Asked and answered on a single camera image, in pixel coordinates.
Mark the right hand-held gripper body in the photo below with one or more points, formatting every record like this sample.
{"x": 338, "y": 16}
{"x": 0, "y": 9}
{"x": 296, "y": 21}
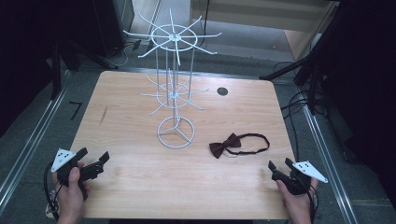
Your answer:
{"x": 306, "y": 171}

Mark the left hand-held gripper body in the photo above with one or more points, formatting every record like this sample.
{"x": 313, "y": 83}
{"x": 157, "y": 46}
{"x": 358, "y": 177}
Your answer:
{"x": 62, "y": 158}

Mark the dark red bow tie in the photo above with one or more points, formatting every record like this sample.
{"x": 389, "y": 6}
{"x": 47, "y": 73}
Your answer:
{"x": 221, "y": 148}

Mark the person's right hand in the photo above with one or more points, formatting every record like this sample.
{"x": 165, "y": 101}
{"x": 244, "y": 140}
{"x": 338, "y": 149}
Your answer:
{"x": 299, "y": 207}

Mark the person's left hand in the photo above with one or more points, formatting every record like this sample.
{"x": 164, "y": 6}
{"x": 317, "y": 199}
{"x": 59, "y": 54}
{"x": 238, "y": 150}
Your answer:
{"x": 71, "y": 202}

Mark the black metal stand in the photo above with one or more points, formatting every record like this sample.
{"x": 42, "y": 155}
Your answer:
{"x": 311, "y": 65}
{"x": 56, "y": 71}

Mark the round black table grommet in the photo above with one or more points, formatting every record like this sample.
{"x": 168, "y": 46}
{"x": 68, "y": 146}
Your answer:
{"x": 222, "y": 91}

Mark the black cabinet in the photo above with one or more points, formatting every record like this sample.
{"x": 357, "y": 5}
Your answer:
{"x": 113, "y": 25}

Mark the metal floor rail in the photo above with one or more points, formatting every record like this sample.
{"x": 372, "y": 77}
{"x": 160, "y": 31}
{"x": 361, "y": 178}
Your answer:
{"x": 327, "y": 161}
{"x": 34, "y": 137}

